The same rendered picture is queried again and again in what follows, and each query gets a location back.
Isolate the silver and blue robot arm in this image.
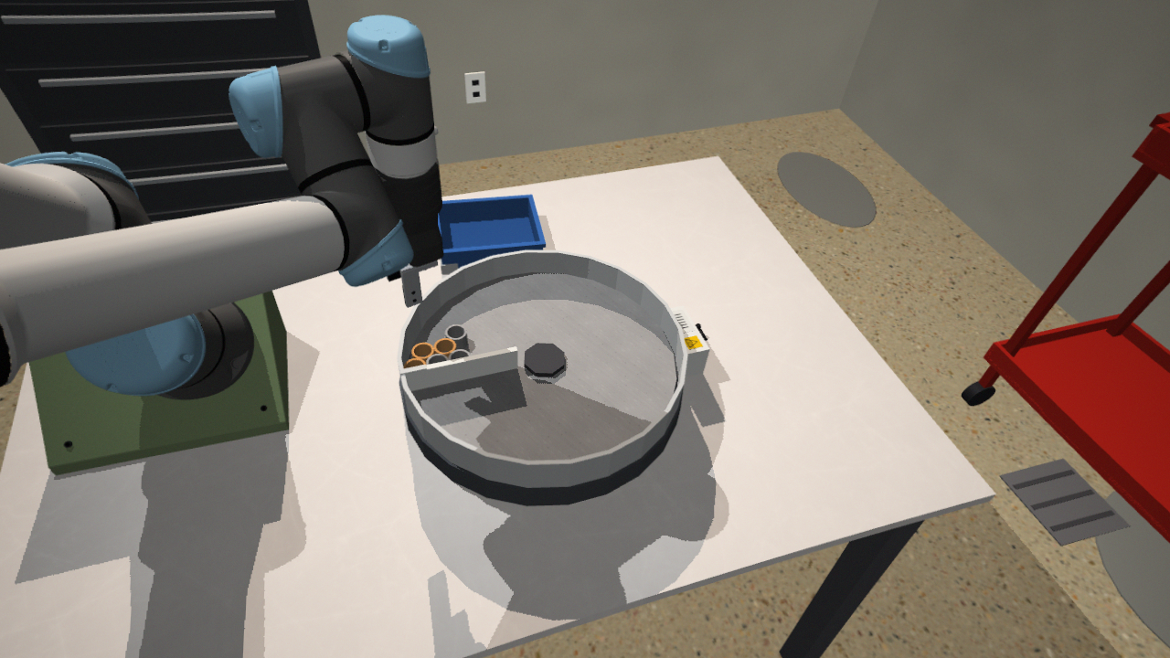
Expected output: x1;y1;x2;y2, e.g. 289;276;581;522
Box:
0;16;434;400

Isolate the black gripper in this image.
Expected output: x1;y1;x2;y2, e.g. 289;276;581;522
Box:
366;126;443;308

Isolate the blue crate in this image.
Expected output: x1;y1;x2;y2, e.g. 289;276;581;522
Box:
438;196;546;274

